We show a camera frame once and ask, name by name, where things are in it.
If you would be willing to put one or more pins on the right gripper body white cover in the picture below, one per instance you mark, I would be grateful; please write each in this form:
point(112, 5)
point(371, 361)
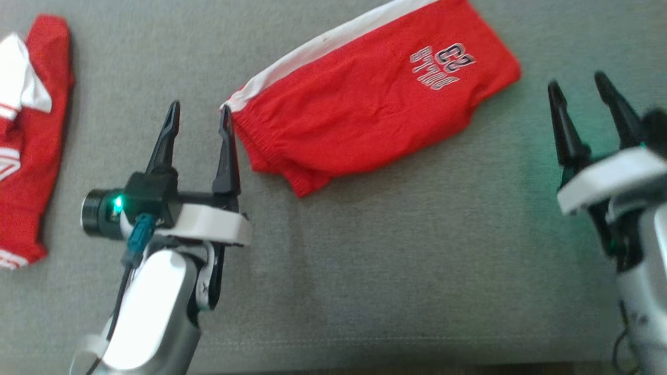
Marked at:
point(609, 177)

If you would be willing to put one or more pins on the red shorts white side stripe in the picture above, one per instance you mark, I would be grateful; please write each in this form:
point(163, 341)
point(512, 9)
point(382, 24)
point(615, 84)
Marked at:
point(365, 109)

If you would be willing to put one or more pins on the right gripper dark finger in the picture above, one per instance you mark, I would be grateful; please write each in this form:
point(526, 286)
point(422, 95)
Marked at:
point(569, 140)
point(622, 117)

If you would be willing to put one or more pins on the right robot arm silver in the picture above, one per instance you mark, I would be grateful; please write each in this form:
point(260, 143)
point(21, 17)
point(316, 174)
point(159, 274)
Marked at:
point(649, 291)

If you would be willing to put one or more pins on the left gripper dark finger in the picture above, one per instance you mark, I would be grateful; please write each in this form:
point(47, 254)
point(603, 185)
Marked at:
point(165, 151)
point(227, 166)

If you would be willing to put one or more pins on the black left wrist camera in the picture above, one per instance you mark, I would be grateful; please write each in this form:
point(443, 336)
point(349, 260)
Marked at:
point(151, 195)

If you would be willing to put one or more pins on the red Bulls basketball jersey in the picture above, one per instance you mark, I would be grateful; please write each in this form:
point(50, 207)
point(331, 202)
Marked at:
point(36, 172)

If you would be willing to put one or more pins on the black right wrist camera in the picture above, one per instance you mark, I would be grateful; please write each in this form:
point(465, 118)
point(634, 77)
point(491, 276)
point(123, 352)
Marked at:
point(657, 130)

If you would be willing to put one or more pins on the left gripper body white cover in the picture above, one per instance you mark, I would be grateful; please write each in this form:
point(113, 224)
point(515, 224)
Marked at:
point(208, 224)

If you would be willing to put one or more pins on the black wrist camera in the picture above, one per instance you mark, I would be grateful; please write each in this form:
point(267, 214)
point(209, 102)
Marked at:
point(657, 130)
point(151, 195)

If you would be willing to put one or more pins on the grey sofa seat cushion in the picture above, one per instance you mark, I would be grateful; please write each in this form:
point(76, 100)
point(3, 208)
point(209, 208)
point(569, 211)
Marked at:
point(391, 271)

